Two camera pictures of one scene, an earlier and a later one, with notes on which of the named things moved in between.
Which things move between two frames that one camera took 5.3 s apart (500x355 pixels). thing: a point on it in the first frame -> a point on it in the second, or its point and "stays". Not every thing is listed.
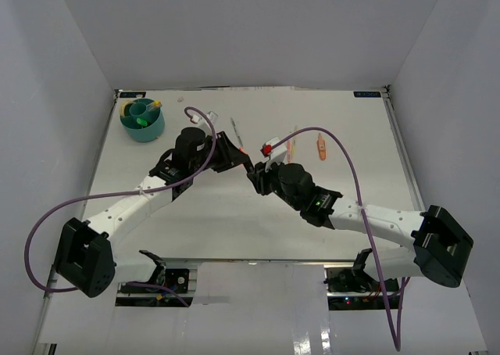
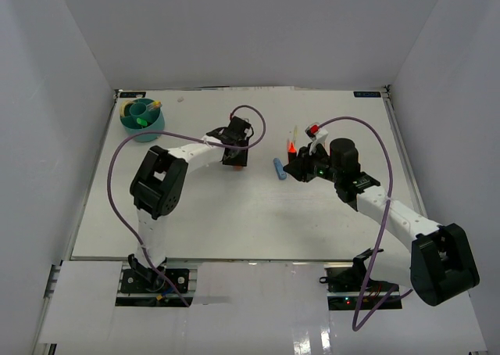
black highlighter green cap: (141, 122) stays
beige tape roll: (123, 106) stays
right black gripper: (260, 177) -> (301, 167)
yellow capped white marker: (155, 105) stays
